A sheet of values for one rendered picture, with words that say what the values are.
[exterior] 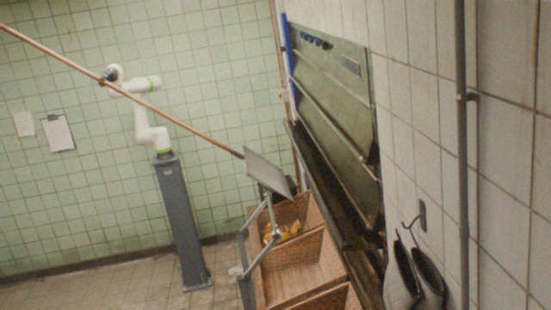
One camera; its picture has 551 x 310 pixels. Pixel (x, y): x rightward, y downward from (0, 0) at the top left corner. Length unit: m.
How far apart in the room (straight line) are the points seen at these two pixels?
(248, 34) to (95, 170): 1.91
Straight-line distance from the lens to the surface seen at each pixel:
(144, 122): 3.73
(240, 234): 2.83
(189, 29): 4.11
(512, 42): 0.75
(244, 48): 4.12
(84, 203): 4.71
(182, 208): 3.80
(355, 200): 1.87
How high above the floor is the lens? 2.31
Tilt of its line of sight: 20 degrees down
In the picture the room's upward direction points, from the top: 10 degrees counter-clockwise
